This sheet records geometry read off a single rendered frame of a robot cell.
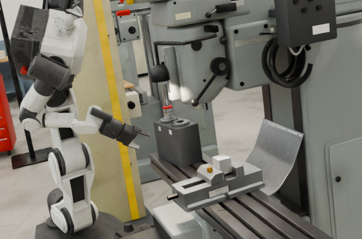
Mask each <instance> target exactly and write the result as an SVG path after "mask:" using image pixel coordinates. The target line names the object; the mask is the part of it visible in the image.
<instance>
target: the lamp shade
mask: <svg viewBox="0 0 362 239"><path fill-rule="evenodd" d="M150 77H151V82H154V83H156V82H164V81H168V80H170V74H169V71H168V69H167V67H166V66H165V65H163V64H159V65H157V64H156V65H154V66H153V67H152V68H151V72H150Z"/></svg>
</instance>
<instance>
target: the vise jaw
mask: <svg viewBox="0 0 362 239"><path fill-rule="evenodd" d="M208 166H212V168H213V172H207V167H208ZM197 176H198V177H200V178H201V179H203V180H204V181H206V182H207V183H209V184H210V185H215V184H218V183H221V182H223V181H224V180H225V176H224V172H223V171H222V170H220V169H218V168H216V167H215V166H213V165H211V164H210V163H208V164H205V165H201V166H200V167H199V168H198V169H197Z"/></svg>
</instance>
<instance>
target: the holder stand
mask: <svg viewBox="0 0 362 239"><path fill-rule="evenodd" d="M154 129H155V136H156V142H157V149H158V155H159V158H161V159H164V160H166V161H168V162H170V163H173V164H175V165H177V166H179V167H182V168H183V167H186V166H189V165H192V164H194V163H197V162H199V161H202V160H203V156H202V151H201V143H200V135H199V128H198V123H195V122H191V121H190V120H189V119H181V118H178V116H174V118H173V119H170V120H165V119H164V117H163V118H161V119H160V121H157V122H154Z"/></svg>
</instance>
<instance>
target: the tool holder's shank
mask: <svg viewBox="0 0 362 239"><path fill-rule="evenodd" d="M162 90H163V97H164V105H165V106H166V107H168V106H170V101H169V96H168V89H167V85H166V83H162Z"/></svg>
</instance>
